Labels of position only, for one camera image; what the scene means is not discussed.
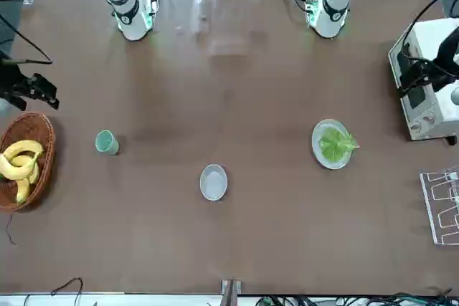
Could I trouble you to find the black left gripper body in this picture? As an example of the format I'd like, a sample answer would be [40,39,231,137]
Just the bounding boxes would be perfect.
[432,26,459,77]

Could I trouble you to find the larger grey dish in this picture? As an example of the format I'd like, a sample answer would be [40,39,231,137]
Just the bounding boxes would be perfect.
[311,118,352,171]

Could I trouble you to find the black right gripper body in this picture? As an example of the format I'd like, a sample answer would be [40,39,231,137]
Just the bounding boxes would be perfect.
[0,64,37,105]

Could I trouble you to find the green lettuce leaf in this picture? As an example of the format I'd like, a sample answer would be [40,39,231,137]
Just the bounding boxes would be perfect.
[317,127,361,161]

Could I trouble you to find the white toaster oven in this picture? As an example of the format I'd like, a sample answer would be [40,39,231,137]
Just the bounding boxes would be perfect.
[387,17,459,142]

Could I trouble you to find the brown wicker basket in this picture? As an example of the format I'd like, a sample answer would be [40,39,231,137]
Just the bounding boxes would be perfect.
[0,111,57,214]

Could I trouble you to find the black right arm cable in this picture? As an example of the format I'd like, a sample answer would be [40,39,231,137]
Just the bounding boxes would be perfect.
[0,14,54,66]

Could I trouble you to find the green cup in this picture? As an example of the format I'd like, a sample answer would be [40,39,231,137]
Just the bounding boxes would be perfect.
[94,129,120,157]

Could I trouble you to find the smaller grey dish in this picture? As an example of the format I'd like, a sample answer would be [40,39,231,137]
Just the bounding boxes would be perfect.
[199,163,229,202]

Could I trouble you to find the yellow banana bunch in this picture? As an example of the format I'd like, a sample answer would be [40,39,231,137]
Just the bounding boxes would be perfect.
[0,139,45,205]

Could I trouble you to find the thin dark cord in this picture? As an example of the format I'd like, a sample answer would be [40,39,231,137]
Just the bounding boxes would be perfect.
[6,212,17,246]

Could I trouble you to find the white wire rack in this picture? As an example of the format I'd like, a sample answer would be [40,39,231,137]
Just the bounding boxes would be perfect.
[419,164,459,247]

